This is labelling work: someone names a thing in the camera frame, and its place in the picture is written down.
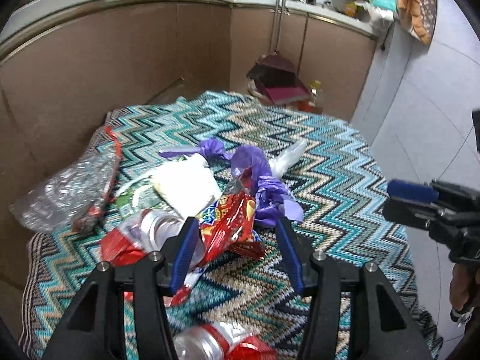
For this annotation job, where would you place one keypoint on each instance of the orange patterned hanging cloth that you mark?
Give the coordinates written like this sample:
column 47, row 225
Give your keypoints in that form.
column 418, row 18

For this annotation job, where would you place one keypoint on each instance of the red snack wrapper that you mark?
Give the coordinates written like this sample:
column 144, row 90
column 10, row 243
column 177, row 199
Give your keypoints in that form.
column 226, row 225

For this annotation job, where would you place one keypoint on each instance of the clear plastic bag red strip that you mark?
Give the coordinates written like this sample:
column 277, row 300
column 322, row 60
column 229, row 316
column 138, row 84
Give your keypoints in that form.
column 75, row 196

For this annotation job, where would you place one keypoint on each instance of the person right hand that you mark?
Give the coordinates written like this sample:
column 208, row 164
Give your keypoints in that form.
column 462, row 276

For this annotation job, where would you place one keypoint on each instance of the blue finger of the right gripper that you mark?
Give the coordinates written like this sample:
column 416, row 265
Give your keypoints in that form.
column 404, row 190
column 410, row 214

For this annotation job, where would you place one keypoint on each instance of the zigzag patterned blue cloth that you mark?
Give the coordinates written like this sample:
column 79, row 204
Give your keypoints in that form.
column 336, row 182

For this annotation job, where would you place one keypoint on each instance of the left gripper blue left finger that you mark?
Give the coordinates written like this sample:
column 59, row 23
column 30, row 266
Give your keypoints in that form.
column 160, row 274

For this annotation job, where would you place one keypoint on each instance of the maroon dustpan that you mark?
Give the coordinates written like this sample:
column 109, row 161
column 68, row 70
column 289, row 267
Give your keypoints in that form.
column 285, row 94

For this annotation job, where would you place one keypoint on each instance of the maroon broom with metal handle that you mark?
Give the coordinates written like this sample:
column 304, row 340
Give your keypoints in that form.
column 273, row 70

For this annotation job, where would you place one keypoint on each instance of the purple plastic bag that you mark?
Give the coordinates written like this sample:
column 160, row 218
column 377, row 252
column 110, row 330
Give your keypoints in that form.
column 273, row 198

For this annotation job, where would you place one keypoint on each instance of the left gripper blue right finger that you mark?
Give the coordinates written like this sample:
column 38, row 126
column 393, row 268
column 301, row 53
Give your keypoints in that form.
column 312, row 273

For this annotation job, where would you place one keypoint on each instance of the cooking oil bottle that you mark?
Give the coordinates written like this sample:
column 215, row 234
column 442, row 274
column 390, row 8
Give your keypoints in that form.
column 313, row 104

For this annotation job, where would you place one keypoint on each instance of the white paper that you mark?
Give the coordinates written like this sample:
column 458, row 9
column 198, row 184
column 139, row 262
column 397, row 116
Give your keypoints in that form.
column 187, row 185

